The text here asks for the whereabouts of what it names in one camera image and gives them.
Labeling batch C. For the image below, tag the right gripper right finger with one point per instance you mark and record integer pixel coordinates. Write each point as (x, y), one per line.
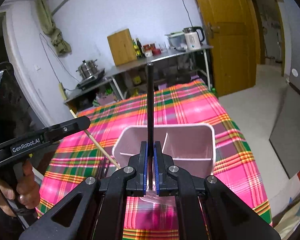
(206, 208)

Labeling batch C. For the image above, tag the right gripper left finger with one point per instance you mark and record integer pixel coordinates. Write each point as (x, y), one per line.
(94, 209)

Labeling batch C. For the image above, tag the pink plastic utensil holder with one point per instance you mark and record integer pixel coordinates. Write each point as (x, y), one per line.
(191, 146)

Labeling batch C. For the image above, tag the white chopstick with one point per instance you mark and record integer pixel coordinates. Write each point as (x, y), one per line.
(99, 135)

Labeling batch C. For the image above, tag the black chopstick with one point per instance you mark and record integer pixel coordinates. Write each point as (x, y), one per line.
(150, 109)

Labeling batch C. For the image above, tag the person left hand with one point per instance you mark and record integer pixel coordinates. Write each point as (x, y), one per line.
(27, 189)

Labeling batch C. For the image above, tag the grey refrigerator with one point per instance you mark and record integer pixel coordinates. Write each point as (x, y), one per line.
(285, 137)

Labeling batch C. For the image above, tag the induction cooker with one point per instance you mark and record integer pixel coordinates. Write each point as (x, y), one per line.
(94, 79)

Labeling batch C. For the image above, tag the low wooden shelf cabinet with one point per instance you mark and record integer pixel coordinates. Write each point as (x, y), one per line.
(79, 100)

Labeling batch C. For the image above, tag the stainless steel steamer pot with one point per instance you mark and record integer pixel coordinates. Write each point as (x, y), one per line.
(87, 69)

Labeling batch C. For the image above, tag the green hanging cloth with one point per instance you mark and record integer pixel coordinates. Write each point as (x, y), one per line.
(50, 29)

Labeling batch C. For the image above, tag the wooden cutting board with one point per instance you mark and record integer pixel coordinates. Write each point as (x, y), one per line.
(121, 47)

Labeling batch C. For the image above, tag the dark oil bottle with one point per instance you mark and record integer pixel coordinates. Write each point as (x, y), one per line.
(140, 48)

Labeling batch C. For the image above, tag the red lidded jar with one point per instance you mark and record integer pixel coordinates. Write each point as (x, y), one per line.
(147, 50)

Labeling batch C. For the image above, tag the grey plastic storage box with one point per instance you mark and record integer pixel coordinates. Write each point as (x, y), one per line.
(176, 40)

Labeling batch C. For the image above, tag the yellow wooden door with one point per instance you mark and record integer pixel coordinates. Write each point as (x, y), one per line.
(229, 30)

